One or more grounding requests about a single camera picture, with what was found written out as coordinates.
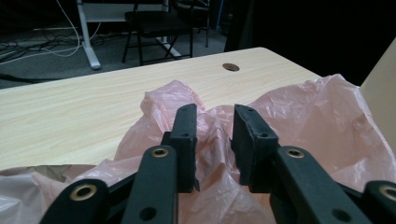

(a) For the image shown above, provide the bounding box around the black floor cable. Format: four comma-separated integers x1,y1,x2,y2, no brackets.
0,72,50,85

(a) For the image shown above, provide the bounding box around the round table cable hole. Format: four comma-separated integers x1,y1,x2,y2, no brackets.
221,63,241,73

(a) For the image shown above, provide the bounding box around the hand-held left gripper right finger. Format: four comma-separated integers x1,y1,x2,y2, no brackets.
230,104,372,224

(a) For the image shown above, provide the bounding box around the black folding chair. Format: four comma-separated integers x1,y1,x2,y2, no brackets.
121,0,211,67

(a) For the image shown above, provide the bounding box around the pink plastic trash bag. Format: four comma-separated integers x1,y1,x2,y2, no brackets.
0,74,396,224

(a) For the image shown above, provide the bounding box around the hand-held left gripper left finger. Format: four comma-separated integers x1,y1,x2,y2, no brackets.
120,103,201,224

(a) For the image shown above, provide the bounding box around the white desk frame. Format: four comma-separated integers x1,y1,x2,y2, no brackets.
76,0,182,71

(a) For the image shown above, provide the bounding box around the white floor cable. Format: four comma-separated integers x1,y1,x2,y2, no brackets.
0,0,103,65

